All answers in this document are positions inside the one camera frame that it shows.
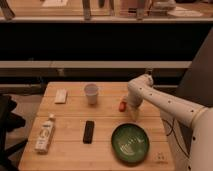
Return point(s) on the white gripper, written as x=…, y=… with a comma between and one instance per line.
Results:
x=134, y=101

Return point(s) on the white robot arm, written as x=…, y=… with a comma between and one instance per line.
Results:
x=193, y=115

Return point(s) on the green ceramic bowl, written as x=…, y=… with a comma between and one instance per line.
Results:
x=130, y=143

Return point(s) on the black rectangular remote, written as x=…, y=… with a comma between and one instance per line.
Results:
x=88, y=132

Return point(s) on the white paper cup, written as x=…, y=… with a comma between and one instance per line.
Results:
x=91, y=93

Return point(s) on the white sponge block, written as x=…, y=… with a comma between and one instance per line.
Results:
x=61, y=96

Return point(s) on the white plastic bottle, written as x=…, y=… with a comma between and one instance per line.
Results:
x=45, y=135

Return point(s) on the black office chair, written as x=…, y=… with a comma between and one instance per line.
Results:
x=8, y=122

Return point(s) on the grey metal shelf rail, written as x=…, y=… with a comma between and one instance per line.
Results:
x=94, y=64

